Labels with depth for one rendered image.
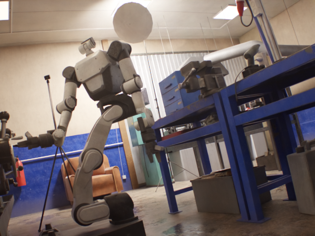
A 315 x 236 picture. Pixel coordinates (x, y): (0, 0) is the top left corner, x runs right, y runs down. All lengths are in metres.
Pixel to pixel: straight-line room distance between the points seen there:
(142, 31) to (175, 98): 2.69
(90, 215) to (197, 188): 1.04
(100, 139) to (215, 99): 0.80
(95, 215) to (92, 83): 0.85
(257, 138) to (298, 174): 5.10
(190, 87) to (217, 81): 0.20
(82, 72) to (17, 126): 4.26
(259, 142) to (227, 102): 5.07
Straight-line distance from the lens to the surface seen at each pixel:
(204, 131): 2.18
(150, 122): 1.89
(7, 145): 0.95
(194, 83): 2.01
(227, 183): 2.29
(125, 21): 5.34
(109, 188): 5.61
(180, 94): 2.72
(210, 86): 2.06
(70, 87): 2.18
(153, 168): 5.85
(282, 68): 1.63
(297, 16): 8.18
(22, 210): 6.15
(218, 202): 2.44
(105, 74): 2.04
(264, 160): 4.45
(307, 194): 1.89
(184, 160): 5.74
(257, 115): 1.77
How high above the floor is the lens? 0.52
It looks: 8 degrees up
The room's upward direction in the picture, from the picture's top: 13 degrees counter-clockwise
